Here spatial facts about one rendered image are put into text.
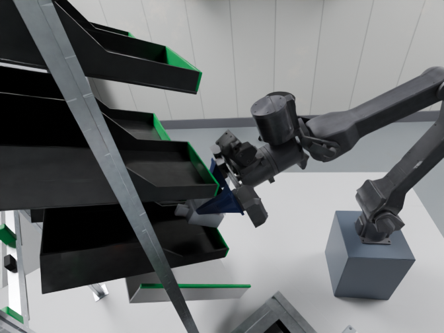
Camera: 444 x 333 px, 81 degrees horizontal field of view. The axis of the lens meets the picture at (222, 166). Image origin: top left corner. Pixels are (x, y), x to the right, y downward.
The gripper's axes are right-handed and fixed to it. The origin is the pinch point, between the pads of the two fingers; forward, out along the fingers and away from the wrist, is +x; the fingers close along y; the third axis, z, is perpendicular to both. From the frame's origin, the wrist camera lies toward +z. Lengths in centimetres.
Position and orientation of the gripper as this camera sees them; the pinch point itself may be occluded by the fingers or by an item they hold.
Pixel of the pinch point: (210, 193)
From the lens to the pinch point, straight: 46.6
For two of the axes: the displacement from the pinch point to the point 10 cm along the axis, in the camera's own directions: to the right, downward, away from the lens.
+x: -8.7, 4.9, -0.1
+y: 3.1, 5.3, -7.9
